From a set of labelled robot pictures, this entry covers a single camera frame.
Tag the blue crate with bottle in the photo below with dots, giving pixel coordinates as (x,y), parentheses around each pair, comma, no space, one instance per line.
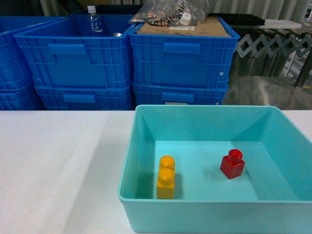
(64,54)

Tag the brown cardboard sheet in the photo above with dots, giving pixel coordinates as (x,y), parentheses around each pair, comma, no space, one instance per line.
(210,27)

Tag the light teal plastic bin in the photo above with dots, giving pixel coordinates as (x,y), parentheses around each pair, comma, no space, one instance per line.
(272,196)

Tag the clear water bottle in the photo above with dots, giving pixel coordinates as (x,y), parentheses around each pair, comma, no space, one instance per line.
(94,23)

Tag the red toy block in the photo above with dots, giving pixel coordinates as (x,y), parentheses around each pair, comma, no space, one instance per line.
(232,164)

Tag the yellow toy block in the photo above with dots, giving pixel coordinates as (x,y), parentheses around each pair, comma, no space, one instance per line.
(165,186)

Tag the far left blue crate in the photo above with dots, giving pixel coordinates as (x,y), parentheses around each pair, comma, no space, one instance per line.
(15,72)

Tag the blue crate with cardboard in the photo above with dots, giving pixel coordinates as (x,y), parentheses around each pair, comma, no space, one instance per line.
(183,61)

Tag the lower left blue crate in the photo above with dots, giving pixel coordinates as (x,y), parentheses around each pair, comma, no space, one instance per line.
(65,98)

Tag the lower right blue crate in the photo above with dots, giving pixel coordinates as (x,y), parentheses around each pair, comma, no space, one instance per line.
(156,94)

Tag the black plastic tray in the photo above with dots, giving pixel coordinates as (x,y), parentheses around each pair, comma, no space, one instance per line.
(239,19)

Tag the bag of small parts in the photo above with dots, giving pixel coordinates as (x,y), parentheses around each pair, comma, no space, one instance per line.
(172,13)

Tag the expandable roller conveyor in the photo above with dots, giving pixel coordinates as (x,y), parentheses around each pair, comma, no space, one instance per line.
(271,42)

